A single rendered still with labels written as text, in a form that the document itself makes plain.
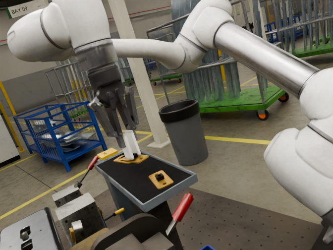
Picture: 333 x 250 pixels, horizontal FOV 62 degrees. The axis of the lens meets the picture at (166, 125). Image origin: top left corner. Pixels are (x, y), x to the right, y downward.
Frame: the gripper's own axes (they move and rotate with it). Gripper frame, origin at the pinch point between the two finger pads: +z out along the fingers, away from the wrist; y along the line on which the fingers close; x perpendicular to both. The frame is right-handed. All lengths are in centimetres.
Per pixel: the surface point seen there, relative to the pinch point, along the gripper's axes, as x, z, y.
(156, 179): 10.5, 7.1, 2.9
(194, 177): 19.1, 7.3, -0.8
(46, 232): -32.6, 23.3, 20.2
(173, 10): -287, -73, -356
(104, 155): -23.8, 7.3, -4.2
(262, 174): -76, 124, -179
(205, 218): -18, 53, -35
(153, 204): 16.3, 7.8, 9.6
